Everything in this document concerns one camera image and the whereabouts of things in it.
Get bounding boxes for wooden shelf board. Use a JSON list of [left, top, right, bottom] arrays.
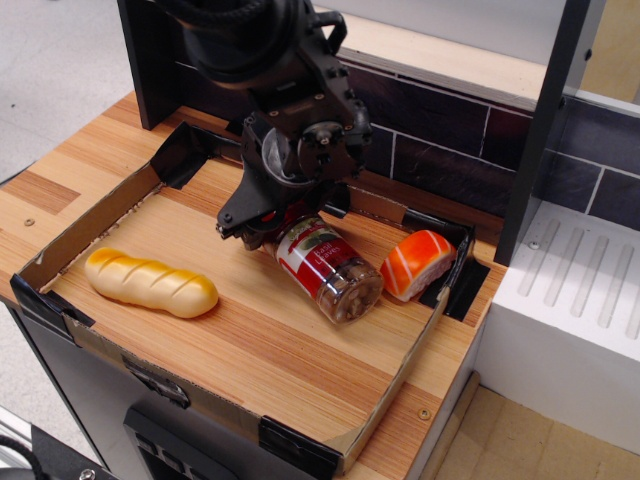
[[314, 1, 559, 112]]

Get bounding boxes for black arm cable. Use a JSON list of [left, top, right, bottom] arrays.
[[312, 9, 349, 56]]

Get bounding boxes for brass screw front right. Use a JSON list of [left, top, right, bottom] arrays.
[[418, 408, 432, 420]]

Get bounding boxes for white toy sink unit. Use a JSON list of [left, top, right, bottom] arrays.
[[475, 93, 639, 452]]

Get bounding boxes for toy salmon nigiri sushi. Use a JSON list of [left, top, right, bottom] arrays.
[[380, 230, 457, 302]]

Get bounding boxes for basil leaves bottle red lid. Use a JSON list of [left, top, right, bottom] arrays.
[[264, 207, 384, 325]]

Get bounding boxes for black vertical post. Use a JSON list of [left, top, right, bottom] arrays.
[[494, 1, 591, 266]]

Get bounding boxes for black left side panel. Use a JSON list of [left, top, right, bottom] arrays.
[[117, 0, 181, 130]]

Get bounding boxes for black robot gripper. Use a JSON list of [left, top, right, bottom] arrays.
[[215, 44, 372, 251]]

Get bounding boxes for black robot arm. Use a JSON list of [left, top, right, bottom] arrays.
[[158, 1, 372, 250]]

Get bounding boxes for toy bread loaf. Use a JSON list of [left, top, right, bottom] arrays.
[[84, 248, 219, 319]]

